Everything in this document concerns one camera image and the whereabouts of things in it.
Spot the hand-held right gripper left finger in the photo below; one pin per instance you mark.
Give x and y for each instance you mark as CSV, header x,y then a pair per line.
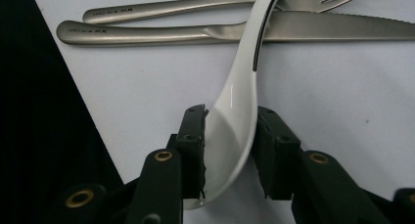
x,y
194,152

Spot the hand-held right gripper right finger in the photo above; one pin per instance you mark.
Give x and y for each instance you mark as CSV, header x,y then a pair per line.
x,y
277,155

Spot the white ceramic spoon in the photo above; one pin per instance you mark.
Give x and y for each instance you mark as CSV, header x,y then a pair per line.
x,y
233,126

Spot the steel knife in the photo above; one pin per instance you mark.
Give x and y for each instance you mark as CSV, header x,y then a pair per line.
x,y
147,33

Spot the steel fork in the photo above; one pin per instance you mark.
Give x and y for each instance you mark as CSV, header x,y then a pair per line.
x,y
163,8

